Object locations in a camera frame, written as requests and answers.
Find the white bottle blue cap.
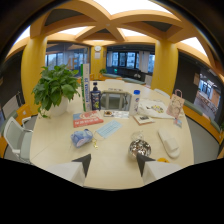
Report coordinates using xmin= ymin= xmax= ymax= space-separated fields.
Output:
xmin=128 ymin=89 xmax=141 ymax=117

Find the small orange object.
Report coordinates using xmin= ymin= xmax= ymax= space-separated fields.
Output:
xmin=156 ymin=157 xmax=171 ymax=164

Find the green potted plant white pot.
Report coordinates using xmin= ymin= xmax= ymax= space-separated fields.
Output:
xmin=31 ymin=64 xmax=82 ymax=119

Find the light blue face mask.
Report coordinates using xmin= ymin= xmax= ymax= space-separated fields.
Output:
xmin=95 ymin=119 xmax=123 ymax=139

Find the white mesh office chair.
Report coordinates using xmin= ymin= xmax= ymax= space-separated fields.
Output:
xmin=3 ymin=116 xmax=34 ymax=164

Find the pink patterned gift bag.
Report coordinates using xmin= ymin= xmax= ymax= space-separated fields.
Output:
xmin=166 ymin=88 xmax=186 ymax=119

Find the dark blue bottle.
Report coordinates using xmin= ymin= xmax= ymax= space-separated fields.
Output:
xmin=90 ymin=81 xmax=102 ymax=112

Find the tall white green box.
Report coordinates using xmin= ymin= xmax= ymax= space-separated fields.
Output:
xmin=80 ymin=63 xmax=92 ymax=113

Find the red white booklet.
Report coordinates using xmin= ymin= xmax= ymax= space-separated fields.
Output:
xmin=72 ymin=110 xmax=105 ymax=129

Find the orange chair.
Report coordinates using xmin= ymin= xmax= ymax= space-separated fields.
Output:
xmin=15 ymin=103 xmax=33 ymax=127

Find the flat printed packet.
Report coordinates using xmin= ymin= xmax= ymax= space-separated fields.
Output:
xmin=102 ymin=109 xmax=130 ymax=120

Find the blue white tissue pack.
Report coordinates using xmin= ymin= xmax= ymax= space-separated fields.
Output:
xmin=70 ymin=128 xmax=94 ymax=149

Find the shiny silver foil bowl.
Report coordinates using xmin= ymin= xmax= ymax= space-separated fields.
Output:
xmin=128 ymin=138 xmax=153 ymax=160

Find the white printed plastic bag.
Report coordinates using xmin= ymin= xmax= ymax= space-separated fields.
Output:
xmin=137 ymin=98 xmax=176 ymax=120

